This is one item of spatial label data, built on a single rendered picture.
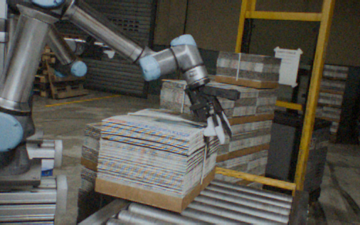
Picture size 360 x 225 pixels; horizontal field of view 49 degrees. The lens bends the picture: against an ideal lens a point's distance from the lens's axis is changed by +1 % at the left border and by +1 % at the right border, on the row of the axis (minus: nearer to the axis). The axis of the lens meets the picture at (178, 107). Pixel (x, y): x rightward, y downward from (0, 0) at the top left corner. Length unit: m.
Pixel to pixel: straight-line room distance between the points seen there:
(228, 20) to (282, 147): 5.82
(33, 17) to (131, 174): 0.52
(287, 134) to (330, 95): 3.72
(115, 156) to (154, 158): 0.13
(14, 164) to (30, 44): 0.40
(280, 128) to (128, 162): 2.38
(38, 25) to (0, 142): 0.34
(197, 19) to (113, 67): 2.40
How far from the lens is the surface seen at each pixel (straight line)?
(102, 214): 1.13
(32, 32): 1.17
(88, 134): 2.09
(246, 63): 2.80
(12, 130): 1.18
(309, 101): 3.17
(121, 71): 9.78
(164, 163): 1.15
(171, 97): 2.42
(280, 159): 3.48
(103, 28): 1.31
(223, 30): 8.97
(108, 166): 1.23
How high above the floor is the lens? 1.27
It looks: 8 degrees down
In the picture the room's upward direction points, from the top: 7 degrees clockwise
